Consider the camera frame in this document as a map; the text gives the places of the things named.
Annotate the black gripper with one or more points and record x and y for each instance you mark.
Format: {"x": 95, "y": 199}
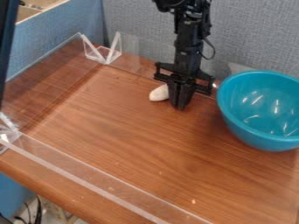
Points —
{"x": 165, "y": 73}

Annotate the white brown toy mushroom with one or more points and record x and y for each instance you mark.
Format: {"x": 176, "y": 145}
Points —
{"x": 159, "y": 94}

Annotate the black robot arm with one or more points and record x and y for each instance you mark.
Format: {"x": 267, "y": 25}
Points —
{"x": 192, "y": 29}

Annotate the blue plastic bowl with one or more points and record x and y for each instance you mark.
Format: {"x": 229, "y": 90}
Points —
{"x": 259, "y": 104}

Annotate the clear acrylic front barrier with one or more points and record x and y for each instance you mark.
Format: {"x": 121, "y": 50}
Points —
{"x": 140, "y": 202}

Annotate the wooden shelf box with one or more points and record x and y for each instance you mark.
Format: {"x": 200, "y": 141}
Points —
{"x": 31, "y": 8}

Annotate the clear acrylic corner bracket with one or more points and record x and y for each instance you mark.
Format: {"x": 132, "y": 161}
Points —
{"x": 103, "y": 55}

